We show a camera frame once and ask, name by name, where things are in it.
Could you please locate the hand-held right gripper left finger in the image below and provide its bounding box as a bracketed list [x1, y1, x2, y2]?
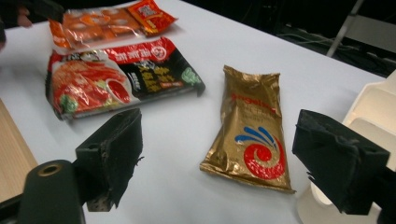
[74, 107, 145, 213]

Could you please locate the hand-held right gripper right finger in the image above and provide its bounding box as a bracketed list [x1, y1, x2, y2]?
[291, 108, 390, 216]

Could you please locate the clear orange snack packet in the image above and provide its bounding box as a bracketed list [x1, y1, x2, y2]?
[48, 7, 150, 52]

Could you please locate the white plastic bin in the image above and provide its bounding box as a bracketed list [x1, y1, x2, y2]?
[295, 69, 396, 224]

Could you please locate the red black instant noodle packet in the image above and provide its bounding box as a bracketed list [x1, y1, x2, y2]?
[45, 36, 206, 121]

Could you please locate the gold foil packet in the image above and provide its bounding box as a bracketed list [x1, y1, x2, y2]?
[199, 64, 297, 194]

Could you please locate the small red snack packet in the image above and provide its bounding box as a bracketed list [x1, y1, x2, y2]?
[125, 0, 178, 37]

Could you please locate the wooden table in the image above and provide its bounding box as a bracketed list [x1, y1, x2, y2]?
[0, 98, 39, 203]

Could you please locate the white metal desk frame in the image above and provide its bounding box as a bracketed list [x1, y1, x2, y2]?
[325, 0, 396, 59]

